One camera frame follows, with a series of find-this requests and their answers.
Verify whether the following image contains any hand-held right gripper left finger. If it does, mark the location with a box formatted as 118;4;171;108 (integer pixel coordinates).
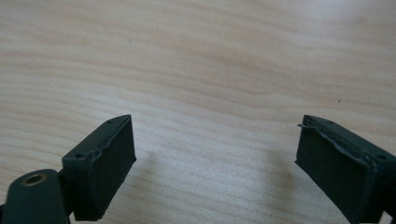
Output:
61;114;137;222

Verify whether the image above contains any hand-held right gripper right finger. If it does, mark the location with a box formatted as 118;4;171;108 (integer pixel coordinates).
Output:
294;114;396;224

